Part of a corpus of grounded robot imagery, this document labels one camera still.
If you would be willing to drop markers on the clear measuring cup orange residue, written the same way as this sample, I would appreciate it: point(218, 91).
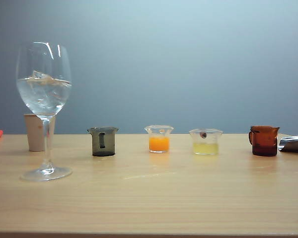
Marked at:
point(159, 145)

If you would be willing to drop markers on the smoked grey measuring cup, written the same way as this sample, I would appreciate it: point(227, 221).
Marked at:
point(109, 145)

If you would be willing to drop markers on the clear measuring cup yellow liquid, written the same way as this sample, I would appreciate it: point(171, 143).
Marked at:
point(205, 148)

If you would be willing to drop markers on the beige paper cup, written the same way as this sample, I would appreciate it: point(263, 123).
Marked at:
point(34, 135)

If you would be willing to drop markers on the amber brown measuring cup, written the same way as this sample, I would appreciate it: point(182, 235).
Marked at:
point(264, 145)

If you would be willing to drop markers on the clear stemmed wine glass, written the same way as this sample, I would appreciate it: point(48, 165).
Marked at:
point(43, 99)

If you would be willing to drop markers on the silver foil bag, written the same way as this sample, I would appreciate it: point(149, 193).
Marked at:
point(294, 145)

